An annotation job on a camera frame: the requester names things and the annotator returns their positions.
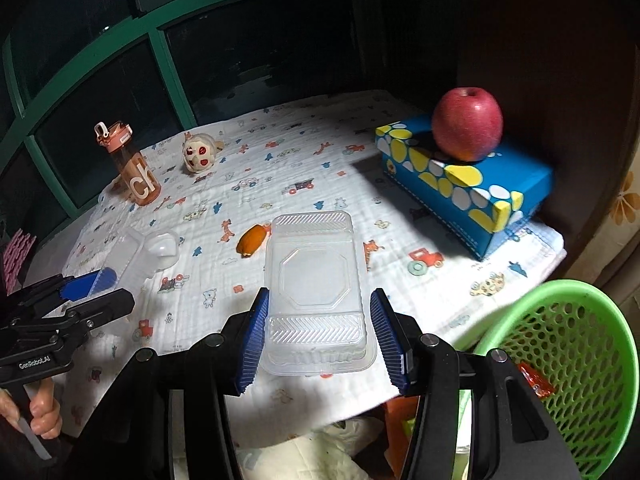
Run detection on white printed blanket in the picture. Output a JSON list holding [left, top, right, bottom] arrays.
[[62, 90, 568, 443]]

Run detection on white plush toy red spots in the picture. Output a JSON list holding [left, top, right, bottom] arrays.
[[181, 131, 224, 175]]

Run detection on pink patterned object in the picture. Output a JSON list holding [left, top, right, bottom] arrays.
[[2, 228, 37, 291]]

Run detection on orange bread roll toy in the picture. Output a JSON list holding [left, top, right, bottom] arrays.
[[236, 223, 273, 258]]

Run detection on white crumpled cloth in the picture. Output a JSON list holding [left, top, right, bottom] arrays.
[[235, 417, 396, 480]]

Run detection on dark wooden cabinet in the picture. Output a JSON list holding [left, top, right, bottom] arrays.
[[350, 0, 640, 281]]

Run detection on green window frame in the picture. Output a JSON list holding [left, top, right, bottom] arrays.
[[0, 0, 361, 221]]

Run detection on red snack wrapper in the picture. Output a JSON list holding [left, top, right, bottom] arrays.
[[517, 362, 556, 400]]

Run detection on green plastic basket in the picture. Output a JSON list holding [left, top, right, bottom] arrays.
[[457, 280, 633, 480]]

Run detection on red apple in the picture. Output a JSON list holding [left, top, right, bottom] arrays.
[[432, 87, 504, 162]]

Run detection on blue dotted tissue box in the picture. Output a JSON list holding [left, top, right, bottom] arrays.
[[375, 114, 555, 262]]

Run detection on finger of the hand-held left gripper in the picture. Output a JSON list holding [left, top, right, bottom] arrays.
[[15, 267, 118, 311], [65, 288, 136, 331]]

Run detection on clear plastic food container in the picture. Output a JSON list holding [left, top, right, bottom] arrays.
[[260, 211, 377, 377]]

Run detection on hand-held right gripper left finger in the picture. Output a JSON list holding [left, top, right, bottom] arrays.
[[80, 287, 271, 480]]

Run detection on small clear plastic cup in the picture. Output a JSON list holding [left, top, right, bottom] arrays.
[[117, 227, 181, 281]]

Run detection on person's left hand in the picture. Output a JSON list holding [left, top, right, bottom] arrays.
[[0, 382, 63, 441]]

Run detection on orange plastic water bottle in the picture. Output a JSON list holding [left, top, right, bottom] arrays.
[[93, 121, 162, 207]]

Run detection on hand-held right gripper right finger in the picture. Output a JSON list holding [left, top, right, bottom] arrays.
[[370, 288, 583, 480]]

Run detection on orange bag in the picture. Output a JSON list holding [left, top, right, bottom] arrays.
[[382, 400, 426, 466]]

